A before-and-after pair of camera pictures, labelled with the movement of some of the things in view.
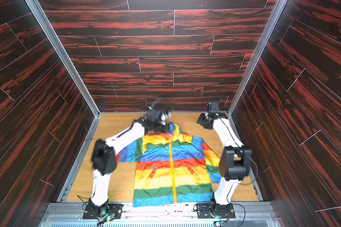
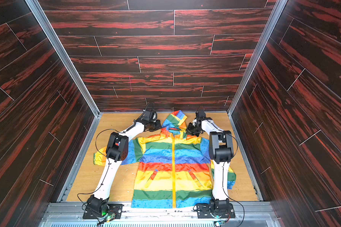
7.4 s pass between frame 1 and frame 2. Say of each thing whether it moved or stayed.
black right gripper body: moved
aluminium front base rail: stayed
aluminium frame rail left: stayed
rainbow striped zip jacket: moved
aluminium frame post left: stayed
